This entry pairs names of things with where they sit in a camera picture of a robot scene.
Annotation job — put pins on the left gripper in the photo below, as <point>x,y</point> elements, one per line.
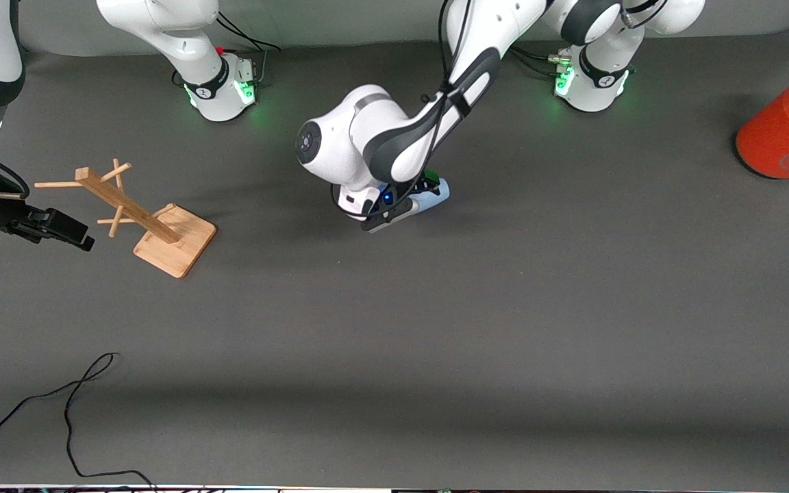
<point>402,191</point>

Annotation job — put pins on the light blue cup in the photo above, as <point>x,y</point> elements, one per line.
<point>437,198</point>

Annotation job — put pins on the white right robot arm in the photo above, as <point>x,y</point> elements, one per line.
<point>175,41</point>

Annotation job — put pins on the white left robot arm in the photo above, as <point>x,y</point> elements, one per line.
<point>401,130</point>

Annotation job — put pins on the wooden mug tree rack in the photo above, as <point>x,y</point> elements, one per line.
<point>161,239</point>

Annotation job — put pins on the orange can with silver lid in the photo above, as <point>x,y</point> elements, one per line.
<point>778,133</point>

